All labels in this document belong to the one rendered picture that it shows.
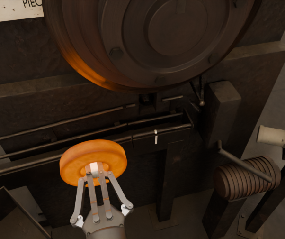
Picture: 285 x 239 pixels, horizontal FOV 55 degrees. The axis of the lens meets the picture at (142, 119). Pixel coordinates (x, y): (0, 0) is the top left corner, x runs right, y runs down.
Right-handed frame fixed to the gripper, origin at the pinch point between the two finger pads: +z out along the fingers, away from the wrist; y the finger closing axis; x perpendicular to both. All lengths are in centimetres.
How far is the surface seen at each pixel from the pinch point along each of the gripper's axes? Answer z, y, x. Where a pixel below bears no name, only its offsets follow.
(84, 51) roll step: 14.2, 2.7, 19.7
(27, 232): -3.0, -21.7, -23.4
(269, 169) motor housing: 1, 59, -31
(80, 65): 15.8, 1.5, 15.2
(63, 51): 16.0, -1.4, 19.2
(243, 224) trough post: -2, 64, -84
